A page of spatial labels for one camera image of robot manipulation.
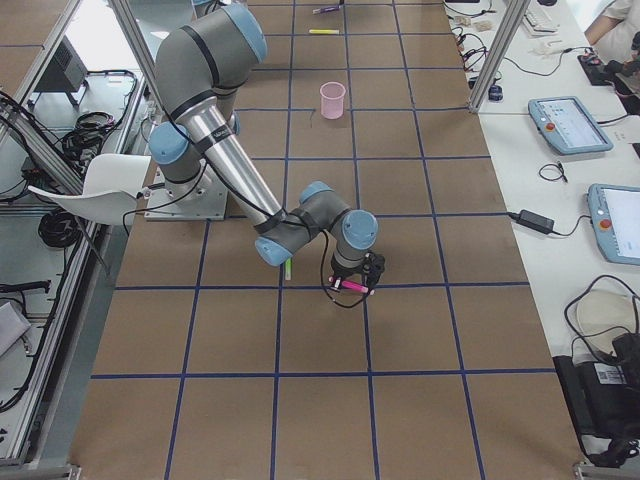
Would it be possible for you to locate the yellow pen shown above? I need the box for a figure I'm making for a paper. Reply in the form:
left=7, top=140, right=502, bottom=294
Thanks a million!
left=308, top=28, right=340, bottom=35

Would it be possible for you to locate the green pen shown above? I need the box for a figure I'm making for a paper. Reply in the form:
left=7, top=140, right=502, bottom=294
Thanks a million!
left=284, top=258, right=293, bottom=281

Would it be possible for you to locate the person in white shirt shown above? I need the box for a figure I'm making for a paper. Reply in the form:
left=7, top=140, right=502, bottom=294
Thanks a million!
left=585, top=0, right=639, bottom=45

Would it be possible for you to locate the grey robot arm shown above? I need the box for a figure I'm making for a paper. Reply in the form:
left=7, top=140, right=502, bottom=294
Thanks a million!
left=155, top=2, right=385, bottom=296

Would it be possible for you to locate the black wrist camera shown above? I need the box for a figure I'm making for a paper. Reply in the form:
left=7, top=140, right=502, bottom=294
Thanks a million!
left=362, top=251, right=386, bottom=283

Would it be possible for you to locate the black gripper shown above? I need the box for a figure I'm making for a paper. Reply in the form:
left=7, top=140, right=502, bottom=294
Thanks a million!
left=328, top=260, right=375, bottom=296

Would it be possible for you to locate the blue teach pendant far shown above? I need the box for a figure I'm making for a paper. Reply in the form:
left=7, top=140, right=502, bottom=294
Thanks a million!
left=527, top=96, right=613, bottom=155

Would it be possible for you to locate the pink mesh cup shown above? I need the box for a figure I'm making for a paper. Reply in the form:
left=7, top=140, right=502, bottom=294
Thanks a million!
left=319, top=81, right=346, bottom=120

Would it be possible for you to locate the aluminium frame post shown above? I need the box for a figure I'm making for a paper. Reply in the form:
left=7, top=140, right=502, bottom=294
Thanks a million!
left=468, top=0, right=528, bottom=113

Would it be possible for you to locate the purple pen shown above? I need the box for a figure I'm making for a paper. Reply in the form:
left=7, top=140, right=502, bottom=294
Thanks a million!
left=312, top=5, right=341, bottom=15

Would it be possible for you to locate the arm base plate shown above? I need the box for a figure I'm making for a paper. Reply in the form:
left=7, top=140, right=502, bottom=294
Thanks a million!
left=144, top=172, right=228, bottom=221

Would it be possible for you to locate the pink pen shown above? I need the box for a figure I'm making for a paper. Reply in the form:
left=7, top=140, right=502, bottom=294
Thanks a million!
left=340, top=277, right=364, bottom=295

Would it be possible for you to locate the blue teach pendant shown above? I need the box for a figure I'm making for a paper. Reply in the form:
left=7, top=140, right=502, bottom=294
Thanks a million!
left=527, top=96, right=613, bottom=155
left=587, top=184, right=639, bottom=266

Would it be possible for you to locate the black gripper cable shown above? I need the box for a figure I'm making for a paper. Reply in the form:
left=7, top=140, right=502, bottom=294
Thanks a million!
left=319, top=232, right=374, bottom=309

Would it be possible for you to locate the blue teach pendant near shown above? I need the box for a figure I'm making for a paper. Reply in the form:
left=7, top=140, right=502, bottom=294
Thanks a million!
left=587, top=184, right=639, bottom=266

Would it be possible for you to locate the white plastic chair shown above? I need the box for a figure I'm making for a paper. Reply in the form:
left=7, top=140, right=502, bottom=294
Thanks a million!
left=28, top=153, right=151, bottom=225

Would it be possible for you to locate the black power adapter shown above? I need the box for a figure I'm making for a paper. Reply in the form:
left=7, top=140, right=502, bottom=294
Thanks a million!
left=507, top=209, right=554, bottom=235

